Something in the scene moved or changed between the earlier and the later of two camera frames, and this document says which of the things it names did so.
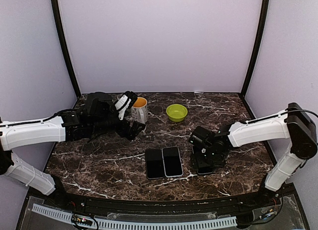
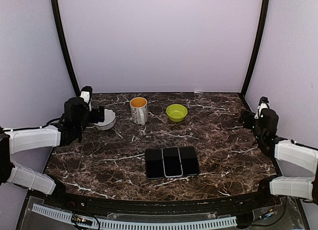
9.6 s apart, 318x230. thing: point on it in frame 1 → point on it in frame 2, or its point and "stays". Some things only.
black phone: (203, 163) → (190, 161)
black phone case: (154, 166) stays
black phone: (172, 162) stays
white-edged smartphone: (204, 170) → (189, 161)
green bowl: (176, 112) stays
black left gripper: (122, 131) → (95, 118)
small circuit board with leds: (82, 220) stays
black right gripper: (220, 162) → (247, 124)
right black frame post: (265, 12) stays
